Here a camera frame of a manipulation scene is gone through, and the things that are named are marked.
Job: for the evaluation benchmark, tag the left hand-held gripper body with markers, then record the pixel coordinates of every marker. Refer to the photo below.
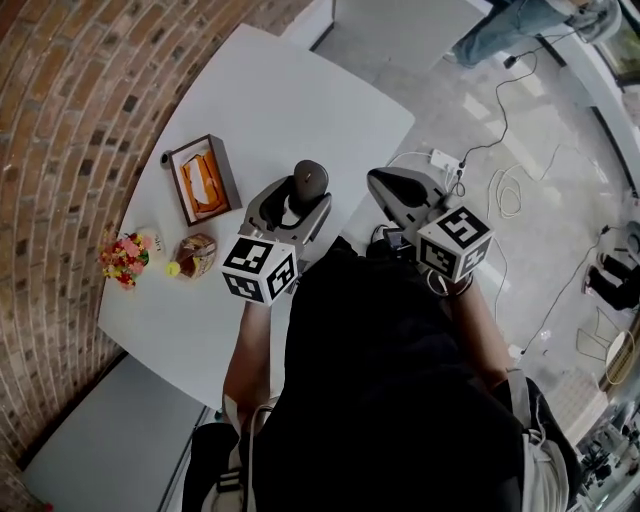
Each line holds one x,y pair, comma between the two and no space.
260,270

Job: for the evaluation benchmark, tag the black power adapter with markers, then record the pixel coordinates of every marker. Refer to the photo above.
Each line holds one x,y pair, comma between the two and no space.
510,61

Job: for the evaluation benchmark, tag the red and yellow flower bunch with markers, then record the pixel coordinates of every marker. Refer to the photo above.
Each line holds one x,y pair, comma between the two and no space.
122,257

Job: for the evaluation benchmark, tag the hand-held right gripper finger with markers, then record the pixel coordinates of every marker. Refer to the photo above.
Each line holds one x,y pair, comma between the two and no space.
392,207
415,176

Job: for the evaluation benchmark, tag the black device with screen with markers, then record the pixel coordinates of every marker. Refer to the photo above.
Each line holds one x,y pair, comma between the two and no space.
396,239

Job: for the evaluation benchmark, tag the white adhesive plaster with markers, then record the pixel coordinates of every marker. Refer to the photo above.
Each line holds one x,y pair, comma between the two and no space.
231,410

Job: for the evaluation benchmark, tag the gold round stool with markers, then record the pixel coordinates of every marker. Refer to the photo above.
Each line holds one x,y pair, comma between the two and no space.
617,357

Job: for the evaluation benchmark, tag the grey computer mouse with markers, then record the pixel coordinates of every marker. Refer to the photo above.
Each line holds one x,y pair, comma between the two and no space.
310,180

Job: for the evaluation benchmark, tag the small black round object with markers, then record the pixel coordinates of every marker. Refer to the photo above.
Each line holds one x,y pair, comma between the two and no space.
166,159

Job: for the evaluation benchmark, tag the black wristband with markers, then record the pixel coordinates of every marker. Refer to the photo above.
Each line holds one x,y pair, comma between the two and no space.
460,291

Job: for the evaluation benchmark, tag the orange tissue pack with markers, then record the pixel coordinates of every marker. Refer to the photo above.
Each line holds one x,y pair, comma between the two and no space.
205,187

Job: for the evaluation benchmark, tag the small white charger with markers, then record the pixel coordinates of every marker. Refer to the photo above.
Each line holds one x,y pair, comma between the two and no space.
515,351

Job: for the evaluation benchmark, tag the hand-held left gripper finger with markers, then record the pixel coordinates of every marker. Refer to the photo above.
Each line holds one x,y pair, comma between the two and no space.
257,210
312,222

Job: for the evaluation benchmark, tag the white power strip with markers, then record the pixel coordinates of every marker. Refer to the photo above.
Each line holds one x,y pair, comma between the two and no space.
445,160

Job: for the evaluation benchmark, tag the white vase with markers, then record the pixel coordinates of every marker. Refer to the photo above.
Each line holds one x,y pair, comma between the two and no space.
156,242

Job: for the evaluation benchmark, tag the grey round chair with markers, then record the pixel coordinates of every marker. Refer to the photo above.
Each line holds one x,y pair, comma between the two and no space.
597,20

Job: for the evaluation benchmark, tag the dark brown tissue box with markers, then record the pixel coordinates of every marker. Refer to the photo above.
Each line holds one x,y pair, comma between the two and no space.
230,175

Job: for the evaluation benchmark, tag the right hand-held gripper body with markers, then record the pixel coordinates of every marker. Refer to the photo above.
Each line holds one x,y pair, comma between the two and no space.
455,240

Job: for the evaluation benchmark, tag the person's right forearm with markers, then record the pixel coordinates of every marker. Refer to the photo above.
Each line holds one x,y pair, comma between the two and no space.
480,340

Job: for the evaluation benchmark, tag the person's left forearm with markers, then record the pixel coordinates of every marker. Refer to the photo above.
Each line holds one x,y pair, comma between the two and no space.
250,360

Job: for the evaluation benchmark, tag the person's right shoe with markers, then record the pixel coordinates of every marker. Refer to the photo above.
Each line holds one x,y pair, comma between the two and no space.
380,234

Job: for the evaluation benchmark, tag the person's black clothing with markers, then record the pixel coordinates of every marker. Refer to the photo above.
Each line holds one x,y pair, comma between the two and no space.
370,390

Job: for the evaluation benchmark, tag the pale checked mat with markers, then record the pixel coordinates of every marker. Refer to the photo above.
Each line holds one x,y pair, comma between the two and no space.
580,405

